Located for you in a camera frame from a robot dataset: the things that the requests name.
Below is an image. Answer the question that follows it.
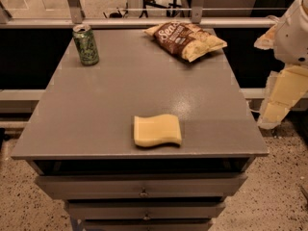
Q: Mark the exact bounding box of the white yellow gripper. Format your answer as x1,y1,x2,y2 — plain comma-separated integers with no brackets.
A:
257,64,308,130

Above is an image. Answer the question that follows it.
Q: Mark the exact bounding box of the yellow sponge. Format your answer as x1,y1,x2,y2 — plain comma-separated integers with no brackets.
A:
134,115,182,147

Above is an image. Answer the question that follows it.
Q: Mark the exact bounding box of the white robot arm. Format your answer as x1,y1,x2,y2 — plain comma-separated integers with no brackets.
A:
254,0,308,129

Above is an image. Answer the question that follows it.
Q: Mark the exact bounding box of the brown chips bag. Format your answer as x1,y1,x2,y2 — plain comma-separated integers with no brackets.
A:
144,21,227,63

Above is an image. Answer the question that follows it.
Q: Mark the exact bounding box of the grey drawer cabinet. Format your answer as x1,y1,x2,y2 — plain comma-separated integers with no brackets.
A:
11,28,270,231

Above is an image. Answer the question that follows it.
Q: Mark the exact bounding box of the green soda can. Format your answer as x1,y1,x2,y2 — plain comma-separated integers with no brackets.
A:
72,24,99,65

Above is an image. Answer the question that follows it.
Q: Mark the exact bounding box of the middle grey drawer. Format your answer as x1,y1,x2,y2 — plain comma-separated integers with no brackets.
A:
65,200,225,220

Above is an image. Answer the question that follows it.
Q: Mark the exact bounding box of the grey drawer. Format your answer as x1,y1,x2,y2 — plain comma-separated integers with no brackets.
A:
65,200,225,220
83,219,213,231
36,173,247,200

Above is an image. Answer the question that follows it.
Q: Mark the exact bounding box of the top grey drawer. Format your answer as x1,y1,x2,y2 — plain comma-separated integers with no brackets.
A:
36,173,247,200

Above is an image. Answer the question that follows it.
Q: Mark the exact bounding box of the grey metal railing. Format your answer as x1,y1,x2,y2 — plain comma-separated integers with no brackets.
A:
0,0,308,30

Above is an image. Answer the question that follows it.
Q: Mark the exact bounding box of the bottom grey drawer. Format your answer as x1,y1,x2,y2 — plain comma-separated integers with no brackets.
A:
83,219,213,231

